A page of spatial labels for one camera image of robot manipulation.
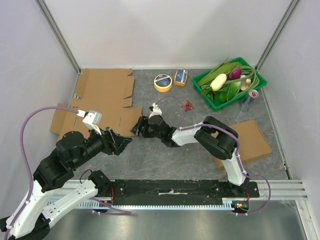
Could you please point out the green long beans bundle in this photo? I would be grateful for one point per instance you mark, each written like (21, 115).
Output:
(251, 75)

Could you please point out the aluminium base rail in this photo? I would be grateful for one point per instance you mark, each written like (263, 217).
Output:
(280, 189)

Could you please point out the purple onion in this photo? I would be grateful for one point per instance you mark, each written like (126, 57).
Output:
(235, 74)

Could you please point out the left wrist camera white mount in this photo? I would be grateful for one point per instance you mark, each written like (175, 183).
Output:
(91, 119)

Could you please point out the red packet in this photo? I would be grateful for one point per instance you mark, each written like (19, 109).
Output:
(186, 105)

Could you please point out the yellow sponge block blue label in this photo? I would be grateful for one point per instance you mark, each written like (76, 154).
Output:
(180, 77)

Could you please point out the yellow tape roll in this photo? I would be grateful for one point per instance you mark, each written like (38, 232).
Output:
(162, 83)

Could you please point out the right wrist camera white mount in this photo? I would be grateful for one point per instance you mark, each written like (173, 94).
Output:
(155, 110)

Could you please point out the grey slotted cable duct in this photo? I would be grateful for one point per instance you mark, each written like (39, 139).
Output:
(226, 205)

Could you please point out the aluminium frame post left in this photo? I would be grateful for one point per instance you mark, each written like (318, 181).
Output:
(43, 7)

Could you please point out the green leafy vegetable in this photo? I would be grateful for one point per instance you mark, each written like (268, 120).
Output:
(224, 94)

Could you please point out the aluminium frame post right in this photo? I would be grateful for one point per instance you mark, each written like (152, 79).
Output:
(293, 4)

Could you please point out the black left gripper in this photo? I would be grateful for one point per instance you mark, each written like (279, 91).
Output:
(110, 137)

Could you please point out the cardboard sheet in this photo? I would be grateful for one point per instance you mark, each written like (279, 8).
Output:
(109, 92)

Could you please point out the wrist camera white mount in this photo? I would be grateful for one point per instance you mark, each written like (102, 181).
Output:
(155, 110)
(91, 119)

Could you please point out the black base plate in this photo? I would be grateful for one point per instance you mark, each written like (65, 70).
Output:
(164, 191)

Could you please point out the aluminium frame post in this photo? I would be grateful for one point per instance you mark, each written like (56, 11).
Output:
(43, 7)
(293, 4)

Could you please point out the brown mushroom toy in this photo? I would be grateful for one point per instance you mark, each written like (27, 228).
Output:
(246, 84)

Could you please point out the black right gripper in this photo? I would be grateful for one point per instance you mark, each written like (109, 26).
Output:
(145, 126)

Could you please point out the green plastic tray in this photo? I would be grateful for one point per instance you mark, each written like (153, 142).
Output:
(257, 82)

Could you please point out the brown cardboard box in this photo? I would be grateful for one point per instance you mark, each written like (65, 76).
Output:
(253, 144)

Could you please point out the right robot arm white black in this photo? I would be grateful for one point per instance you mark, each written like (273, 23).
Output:
(221, 141)

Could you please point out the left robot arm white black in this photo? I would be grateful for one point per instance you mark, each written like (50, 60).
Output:
(34, 218)

